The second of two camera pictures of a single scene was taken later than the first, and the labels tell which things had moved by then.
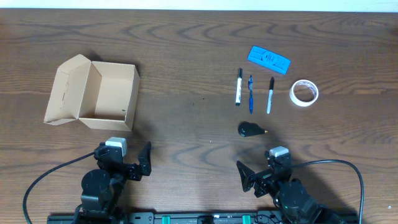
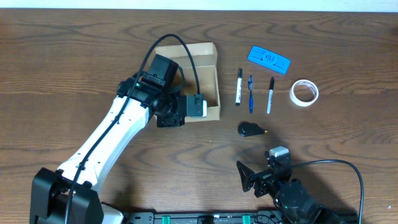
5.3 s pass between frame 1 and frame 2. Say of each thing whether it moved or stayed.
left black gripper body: moved
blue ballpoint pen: stayed
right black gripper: stayed
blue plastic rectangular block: stayed
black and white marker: stayed
